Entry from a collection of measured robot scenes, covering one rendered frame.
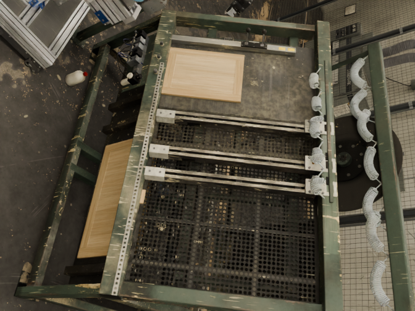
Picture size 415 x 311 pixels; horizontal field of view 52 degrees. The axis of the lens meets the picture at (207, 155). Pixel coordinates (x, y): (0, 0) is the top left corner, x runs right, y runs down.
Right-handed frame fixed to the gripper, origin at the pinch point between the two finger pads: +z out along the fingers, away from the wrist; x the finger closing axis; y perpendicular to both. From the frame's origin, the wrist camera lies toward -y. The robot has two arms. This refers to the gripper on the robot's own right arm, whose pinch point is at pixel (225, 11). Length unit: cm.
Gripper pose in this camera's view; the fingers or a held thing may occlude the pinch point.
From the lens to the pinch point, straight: 272.4
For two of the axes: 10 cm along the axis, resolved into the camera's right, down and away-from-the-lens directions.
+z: -4.7, 2.3, 8.5
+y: 7.3, 6.4, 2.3
